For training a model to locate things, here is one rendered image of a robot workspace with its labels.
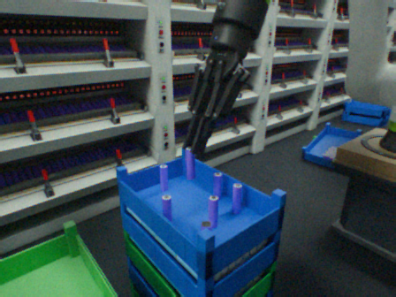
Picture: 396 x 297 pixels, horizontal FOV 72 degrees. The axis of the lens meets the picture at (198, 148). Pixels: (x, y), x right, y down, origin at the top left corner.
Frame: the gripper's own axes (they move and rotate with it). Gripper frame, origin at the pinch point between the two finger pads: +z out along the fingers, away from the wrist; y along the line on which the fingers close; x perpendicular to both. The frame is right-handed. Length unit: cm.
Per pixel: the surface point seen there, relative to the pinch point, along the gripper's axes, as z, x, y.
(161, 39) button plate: -27, -18, 55
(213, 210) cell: 12.2, -3.1, -7.3
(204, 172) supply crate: 8.9, -13.1, 7.2
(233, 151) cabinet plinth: 7, -90, 61
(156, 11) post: -35, -13, 56
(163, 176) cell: 12.1, -3.4, 10.0
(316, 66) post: -68, -148, 63
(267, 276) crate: 22.5, -16.6, -15.4
